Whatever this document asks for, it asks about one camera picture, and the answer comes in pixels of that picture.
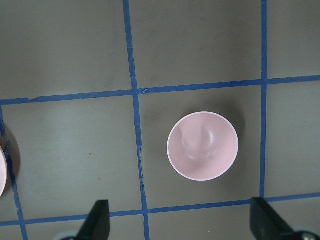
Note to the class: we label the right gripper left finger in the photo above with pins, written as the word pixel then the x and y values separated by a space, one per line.
pixel 97 225

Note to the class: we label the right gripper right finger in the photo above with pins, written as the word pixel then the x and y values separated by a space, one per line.
pixel 266 223

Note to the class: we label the pink bowl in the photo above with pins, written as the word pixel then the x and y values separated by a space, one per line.
pixel 202 146

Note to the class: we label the pink plate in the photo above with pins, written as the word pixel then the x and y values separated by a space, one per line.
pixel 3 171

